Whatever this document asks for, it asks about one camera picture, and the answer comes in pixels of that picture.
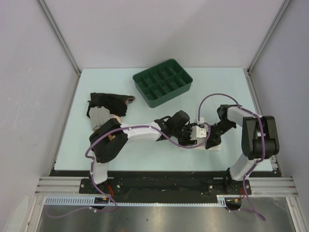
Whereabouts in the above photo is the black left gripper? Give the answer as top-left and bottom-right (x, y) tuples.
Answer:
(173, 123), (197, 147)

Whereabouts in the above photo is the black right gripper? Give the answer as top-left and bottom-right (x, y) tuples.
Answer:
(204, 120), (236, 149)

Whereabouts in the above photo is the white underwear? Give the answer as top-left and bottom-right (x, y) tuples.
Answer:
(178, 143), (221, 151)

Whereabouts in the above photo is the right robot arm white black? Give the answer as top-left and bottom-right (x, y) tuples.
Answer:
(205, 104), (280, 194)

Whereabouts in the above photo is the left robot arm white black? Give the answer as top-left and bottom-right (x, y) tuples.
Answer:
(89, 110), (197, 193)

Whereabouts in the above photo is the orange brown underwear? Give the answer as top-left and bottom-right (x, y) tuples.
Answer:
(108, 117), (124, 141)

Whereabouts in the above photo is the black underwear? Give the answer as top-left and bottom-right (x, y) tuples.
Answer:
(86, 92), (135, 118)

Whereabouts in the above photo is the grey underwear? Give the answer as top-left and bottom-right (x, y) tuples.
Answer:
(89, 107), (111, 131)

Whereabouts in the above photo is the green compartment tray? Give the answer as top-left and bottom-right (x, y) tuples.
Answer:
(132, 58), (193, 108)

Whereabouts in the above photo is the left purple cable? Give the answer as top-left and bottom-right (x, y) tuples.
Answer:
(45, 122), (211, 218)

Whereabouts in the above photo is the white cable duct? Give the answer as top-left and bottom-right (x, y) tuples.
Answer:
(44, 195), (241, 207)

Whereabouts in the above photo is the front aluminium rail right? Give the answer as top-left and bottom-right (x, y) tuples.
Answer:
(249, 177), (298, 197)

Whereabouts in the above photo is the aluminium rail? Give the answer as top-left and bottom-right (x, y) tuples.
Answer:
(249, 177), (298, 197)
(33, 176), (85, 196)

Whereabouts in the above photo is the right aluminium corner post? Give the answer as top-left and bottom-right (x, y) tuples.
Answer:
(248, 0), (294, 73)

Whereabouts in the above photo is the aluminium corner post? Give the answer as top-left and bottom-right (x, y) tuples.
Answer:
(248, 0), (294, 73)
(36, 0), (82, 75)

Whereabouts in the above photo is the front aluminium rail left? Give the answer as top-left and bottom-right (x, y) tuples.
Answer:
(33, 176), (85, 196)

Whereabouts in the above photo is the left aluminium corner post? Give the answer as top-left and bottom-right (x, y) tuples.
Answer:
(36, 0), (82, 75)

